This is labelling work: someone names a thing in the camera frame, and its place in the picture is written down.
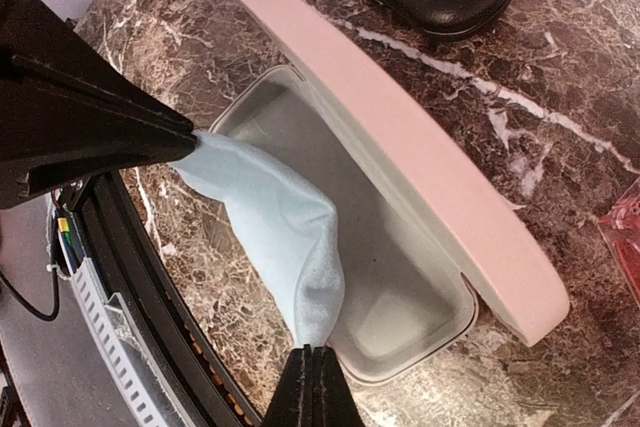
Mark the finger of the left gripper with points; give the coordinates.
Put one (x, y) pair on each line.
(53, 135)
(36, 42)

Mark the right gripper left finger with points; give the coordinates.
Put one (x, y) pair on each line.
(291, 404)

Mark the white slotted cable duct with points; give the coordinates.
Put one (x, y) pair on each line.
(143, 397)

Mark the pink translucent sunglasses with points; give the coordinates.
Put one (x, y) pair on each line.
(620, 229)

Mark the pink glasses case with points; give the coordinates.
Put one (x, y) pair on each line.
(424, 238)

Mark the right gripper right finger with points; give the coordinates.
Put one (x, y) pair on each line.
(332, 402)

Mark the black front rail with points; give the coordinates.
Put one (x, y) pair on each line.
(128, 265)

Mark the light blue cloth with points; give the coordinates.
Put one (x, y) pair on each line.
(287, 227)

